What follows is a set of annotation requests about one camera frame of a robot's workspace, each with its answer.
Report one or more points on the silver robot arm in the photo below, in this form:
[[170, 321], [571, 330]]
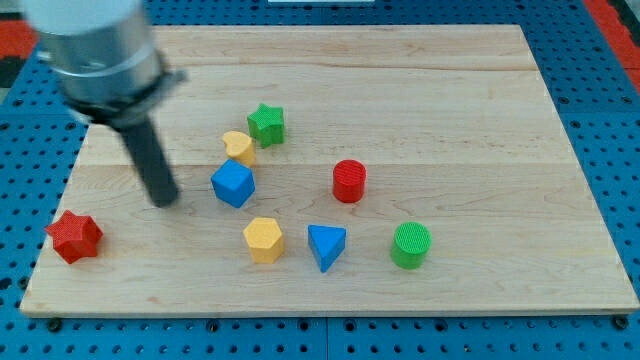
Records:
[[103, 52]]

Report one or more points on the green star block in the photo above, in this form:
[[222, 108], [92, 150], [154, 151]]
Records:
[[266, 125]]

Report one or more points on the blue cube block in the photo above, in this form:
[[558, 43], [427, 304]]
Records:
[[233, 183]]

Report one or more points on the red star block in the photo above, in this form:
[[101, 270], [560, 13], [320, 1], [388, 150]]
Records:
[[74, 236]]

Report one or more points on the wooden board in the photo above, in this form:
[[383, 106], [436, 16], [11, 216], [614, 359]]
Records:
[[456, 129]]

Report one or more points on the red cylinder block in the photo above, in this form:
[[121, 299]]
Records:
[[349, 179]]

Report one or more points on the blue triangle block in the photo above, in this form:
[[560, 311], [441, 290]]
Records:
[[326, 244]]

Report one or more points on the yellow hexagon block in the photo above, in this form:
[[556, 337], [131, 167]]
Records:
[[264, 239]]

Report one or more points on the yellow heart block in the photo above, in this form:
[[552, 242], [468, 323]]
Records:
[[239, 147]]

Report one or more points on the green cylinder block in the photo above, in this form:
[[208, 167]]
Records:
[[411, 243]]

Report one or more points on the black pusher rod tool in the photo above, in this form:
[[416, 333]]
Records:
[[147, 155]]

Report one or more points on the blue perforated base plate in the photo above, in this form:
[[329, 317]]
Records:
[[589, 65]]

